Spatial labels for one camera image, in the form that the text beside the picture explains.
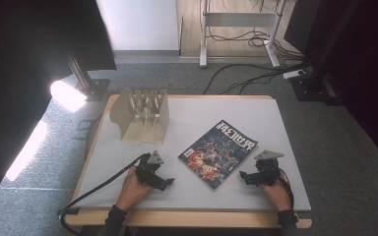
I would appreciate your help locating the beige file rack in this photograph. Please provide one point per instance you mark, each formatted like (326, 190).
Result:
(141, 118)

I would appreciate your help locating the colourful illustrated magazine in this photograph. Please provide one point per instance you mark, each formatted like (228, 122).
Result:
(217, 154)

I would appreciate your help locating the black curtain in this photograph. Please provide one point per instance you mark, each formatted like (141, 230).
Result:
(29, 49)
(370, 65)

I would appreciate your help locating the white power strip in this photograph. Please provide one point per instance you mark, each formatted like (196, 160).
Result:
(293, 74)

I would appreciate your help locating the white desk frame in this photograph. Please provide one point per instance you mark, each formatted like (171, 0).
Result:
(206, 32)

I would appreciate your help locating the black metal stand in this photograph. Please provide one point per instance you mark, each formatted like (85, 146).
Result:
(311, 85)
(90, 86)

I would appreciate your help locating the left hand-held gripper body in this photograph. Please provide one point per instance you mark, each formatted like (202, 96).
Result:
(148, 170)

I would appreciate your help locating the person's left hand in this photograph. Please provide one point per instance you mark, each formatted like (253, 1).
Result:
(134, 190)

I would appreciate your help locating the person's right hand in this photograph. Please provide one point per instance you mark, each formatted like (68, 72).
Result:
(278, 196)

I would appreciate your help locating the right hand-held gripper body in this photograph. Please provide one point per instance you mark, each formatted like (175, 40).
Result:
(267, 170)

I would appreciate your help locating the grey table mat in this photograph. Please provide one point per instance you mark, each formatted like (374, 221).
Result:
(190, 111)

